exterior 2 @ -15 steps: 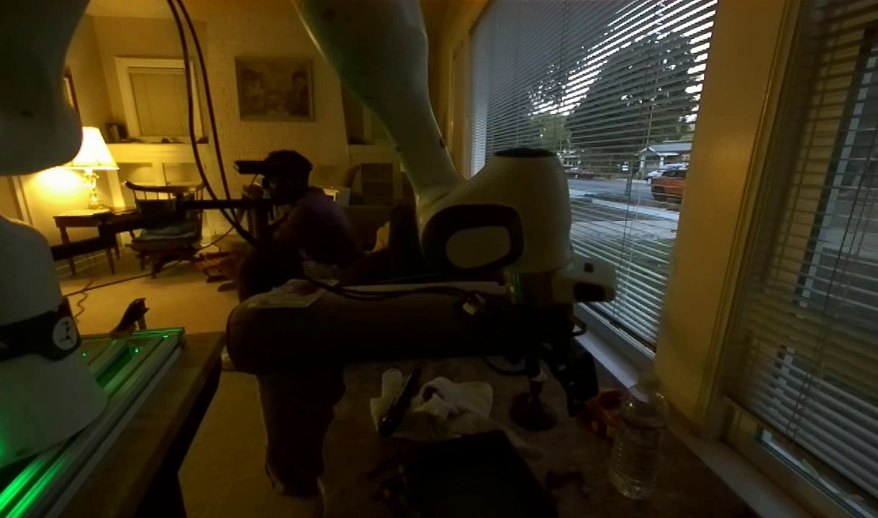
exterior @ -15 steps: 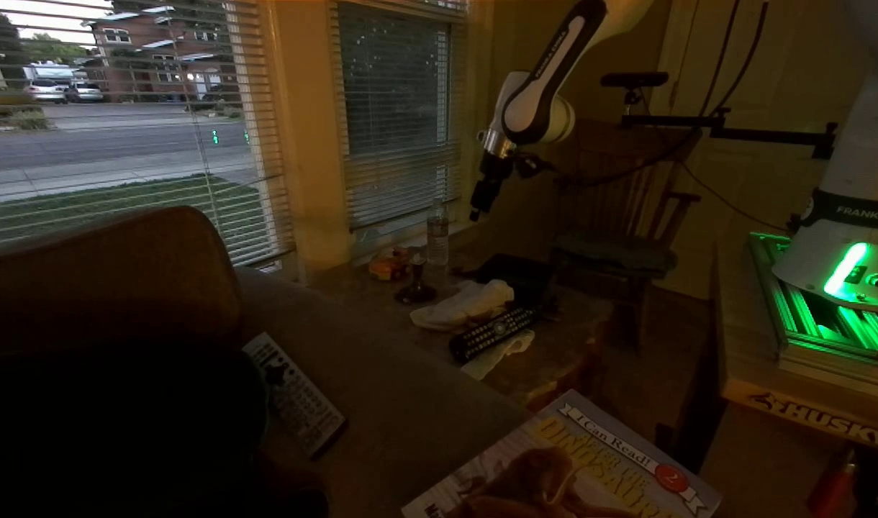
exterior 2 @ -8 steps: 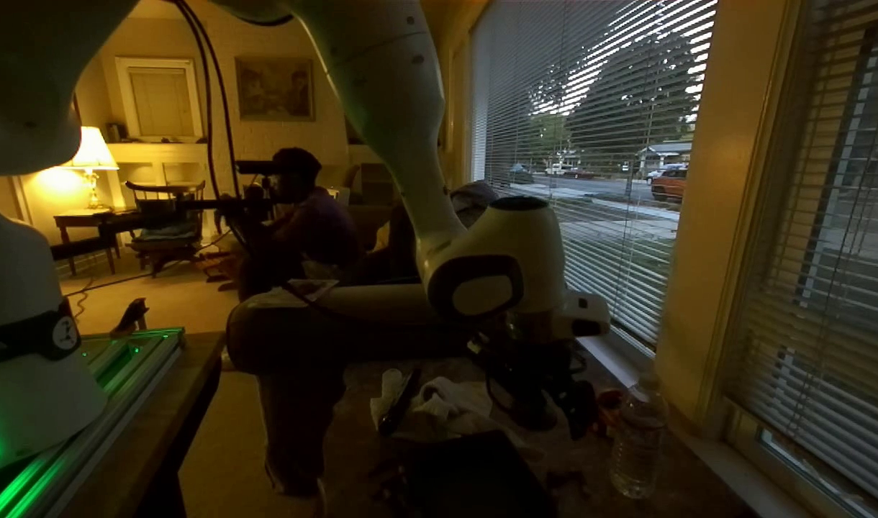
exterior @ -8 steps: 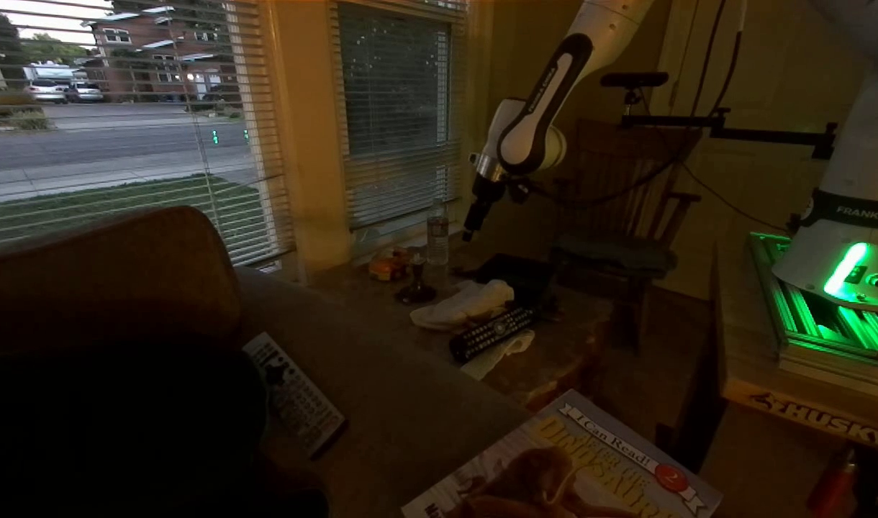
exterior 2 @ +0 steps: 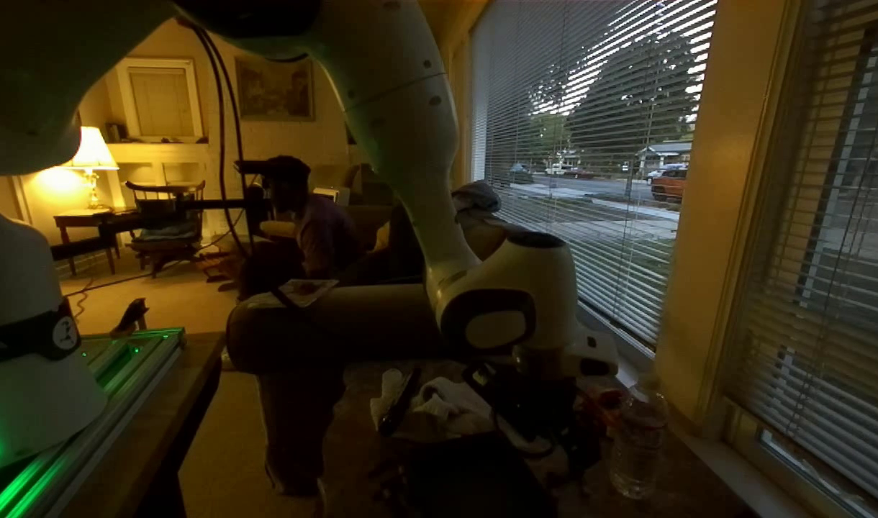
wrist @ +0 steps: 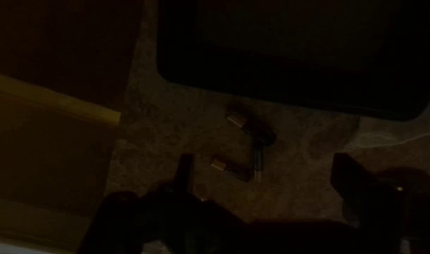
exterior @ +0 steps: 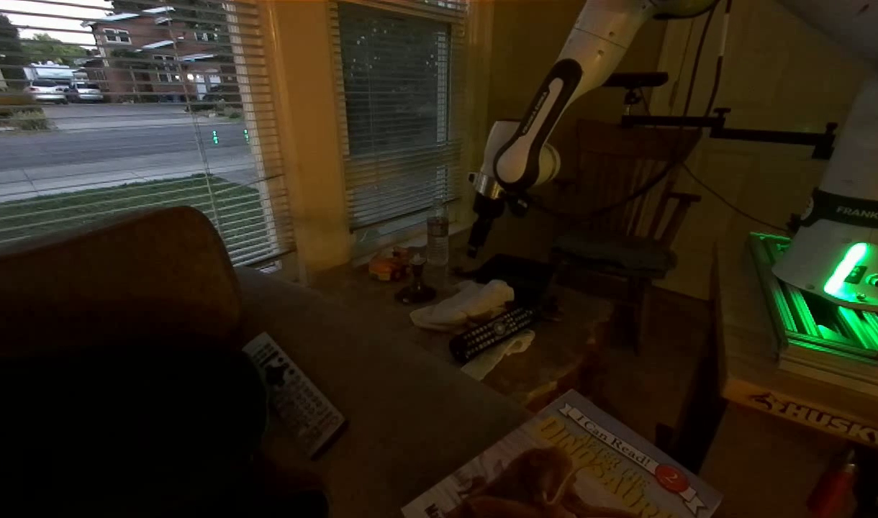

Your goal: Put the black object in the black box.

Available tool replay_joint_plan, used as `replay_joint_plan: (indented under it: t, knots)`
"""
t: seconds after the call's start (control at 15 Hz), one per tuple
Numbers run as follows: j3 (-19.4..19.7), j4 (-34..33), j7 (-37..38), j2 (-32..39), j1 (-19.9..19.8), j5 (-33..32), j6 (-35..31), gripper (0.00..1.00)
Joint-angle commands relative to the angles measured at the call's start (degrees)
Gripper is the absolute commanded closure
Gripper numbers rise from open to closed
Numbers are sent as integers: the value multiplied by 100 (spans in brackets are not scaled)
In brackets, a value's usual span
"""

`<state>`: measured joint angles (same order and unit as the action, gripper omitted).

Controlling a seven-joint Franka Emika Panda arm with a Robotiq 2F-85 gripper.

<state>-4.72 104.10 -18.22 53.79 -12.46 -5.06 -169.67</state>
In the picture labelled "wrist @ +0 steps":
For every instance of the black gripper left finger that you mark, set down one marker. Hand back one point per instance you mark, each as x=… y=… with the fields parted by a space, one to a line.
x=183 y=177

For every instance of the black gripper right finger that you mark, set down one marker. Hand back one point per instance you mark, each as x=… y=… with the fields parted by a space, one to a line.
x=360 y=192

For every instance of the crumpled white cloth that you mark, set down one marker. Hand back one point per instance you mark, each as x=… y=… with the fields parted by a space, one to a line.
x=378 y=140

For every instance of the yellowish wooden ledge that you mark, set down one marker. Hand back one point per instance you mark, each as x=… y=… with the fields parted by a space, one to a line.
x=35 y=141

